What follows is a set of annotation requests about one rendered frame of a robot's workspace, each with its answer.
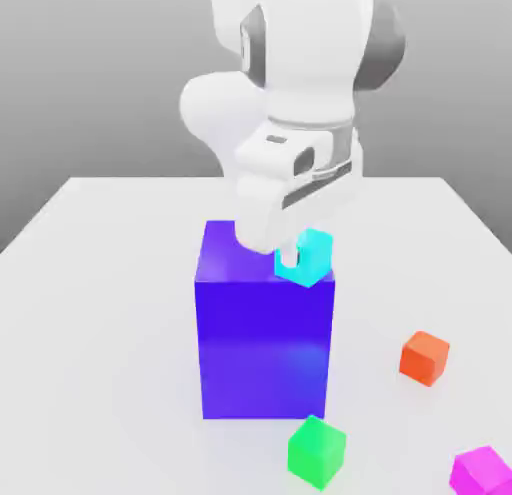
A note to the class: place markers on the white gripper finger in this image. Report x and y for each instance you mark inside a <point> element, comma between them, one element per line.
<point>288,258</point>

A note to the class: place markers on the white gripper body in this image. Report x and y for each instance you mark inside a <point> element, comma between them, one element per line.
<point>260,211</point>

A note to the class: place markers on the small cyan cube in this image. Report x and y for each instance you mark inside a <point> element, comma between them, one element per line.
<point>314,259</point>

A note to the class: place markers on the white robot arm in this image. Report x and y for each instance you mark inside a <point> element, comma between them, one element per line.
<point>296,63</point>

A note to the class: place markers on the small orange cube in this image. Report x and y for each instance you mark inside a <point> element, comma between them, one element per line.
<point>424,359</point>

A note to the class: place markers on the small green cube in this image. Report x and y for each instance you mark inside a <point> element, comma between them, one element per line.
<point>316,453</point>

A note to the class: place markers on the small magenta cube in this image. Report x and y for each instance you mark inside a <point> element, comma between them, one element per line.
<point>480,473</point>

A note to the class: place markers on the large blue box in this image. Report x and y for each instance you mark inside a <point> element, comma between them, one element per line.
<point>264,343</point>

